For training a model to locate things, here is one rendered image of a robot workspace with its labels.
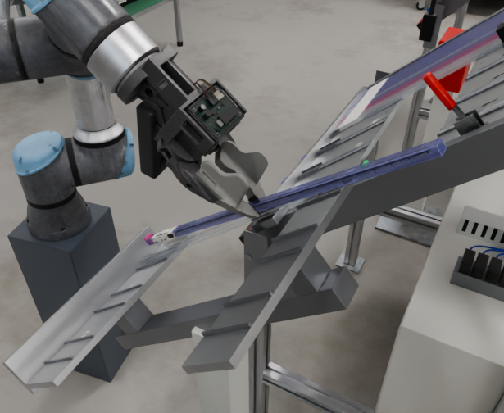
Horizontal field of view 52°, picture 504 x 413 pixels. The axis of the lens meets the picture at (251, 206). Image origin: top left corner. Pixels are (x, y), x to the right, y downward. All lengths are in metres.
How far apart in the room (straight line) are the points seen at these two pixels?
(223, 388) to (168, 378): 0.87
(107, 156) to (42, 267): 0.35
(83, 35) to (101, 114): 0.59
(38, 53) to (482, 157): 0.59
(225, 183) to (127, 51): 0.18
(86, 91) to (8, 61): 0.46
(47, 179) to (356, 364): 1.06
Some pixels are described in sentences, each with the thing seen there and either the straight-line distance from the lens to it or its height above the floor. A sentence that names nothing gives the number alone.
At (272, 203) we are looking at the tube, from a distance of 0.59.
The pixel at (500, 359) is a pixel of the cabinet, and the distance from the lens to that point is 1.03.
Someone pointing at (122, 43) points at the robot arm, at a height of 1.19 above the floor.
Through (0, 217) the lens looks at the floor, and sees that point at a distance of 2.39.
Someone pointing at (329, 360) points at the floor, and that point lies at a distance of 1.70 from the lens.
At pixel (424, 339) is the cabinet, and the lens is 1.03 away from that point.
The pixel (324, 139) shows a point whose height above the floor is 0.73.
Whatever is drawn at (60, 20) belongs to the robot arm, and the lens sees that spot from 0.61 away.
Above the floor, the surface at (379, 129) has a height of 0.85.
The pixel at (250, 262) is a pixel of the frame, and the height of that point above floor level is 0.68.
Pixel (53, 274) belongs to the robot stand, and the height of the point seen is 0.45.
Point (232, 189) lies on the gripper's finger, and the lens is 0.59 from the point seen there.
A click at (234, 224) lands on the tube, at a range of 0.75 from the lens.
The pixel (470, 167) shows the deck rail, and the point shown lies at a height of 0.99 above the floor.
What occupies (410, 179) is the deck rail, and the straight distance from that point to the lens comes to 0.81.
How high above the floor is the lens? 1.40
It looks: 39 degrees down
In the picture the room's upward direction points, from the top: straight up
